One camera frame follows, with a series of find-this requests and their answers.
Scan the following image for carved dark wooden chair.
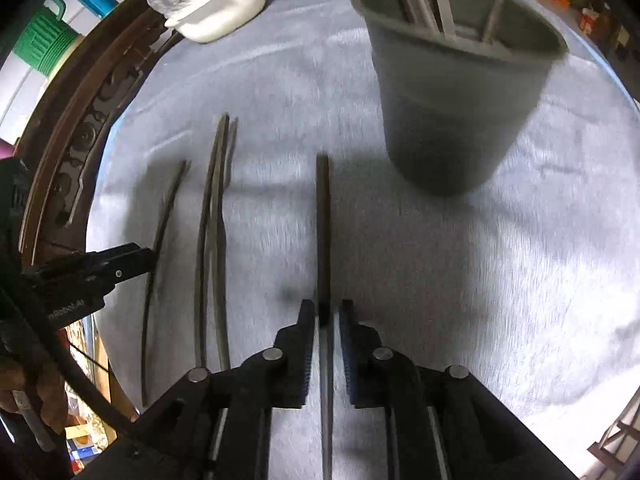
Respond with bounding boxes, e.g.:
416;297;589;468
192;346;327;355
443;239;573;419
16;0;182;266

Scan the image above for green thermos jug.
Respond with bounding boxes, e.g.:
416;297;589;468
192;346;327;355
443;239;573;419
12;0;80;77

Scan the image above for grey tablecloth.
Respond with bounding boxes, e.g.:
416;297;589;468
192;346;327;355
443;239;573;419
87;0;639;476

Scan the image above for person's left hand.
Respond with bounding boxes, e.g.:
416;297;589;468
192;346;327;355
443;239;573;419
1;356;68;434

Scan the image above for grey chopstick holder cup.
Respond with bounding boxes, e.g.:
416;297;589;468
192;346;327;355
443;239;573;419
352;0;568;196

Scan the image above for brown chopstick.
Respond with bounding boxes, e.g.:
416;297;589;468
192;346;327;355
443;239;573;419
194;112;230;369
210;114;230;370

